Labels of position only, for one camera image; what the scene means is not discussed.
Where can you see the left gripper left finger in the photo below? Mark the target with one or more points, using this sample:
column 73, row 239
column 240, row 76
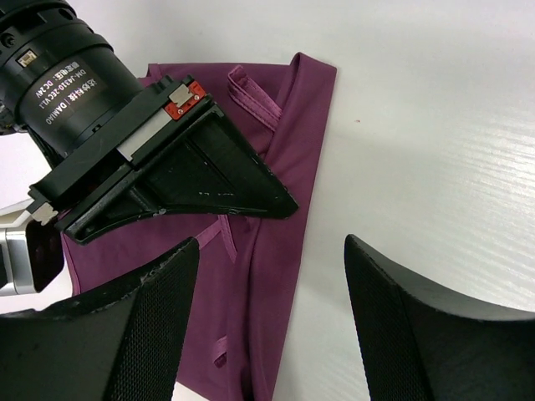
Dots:
column 119, row 341

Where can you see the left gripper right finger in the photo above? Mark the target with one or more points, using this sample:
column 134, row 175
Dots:
column 420, row 340

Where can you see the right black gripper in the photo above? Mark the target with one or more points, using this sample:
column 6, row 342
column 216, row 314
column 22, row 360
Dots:
column 129, row 153

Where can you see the purple cloth napkin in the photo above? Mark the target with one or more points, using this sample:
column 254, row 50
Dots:
column 248, row 268

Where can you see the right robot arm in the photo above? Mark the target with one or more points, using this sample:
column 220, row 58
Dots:
column 40, row 38

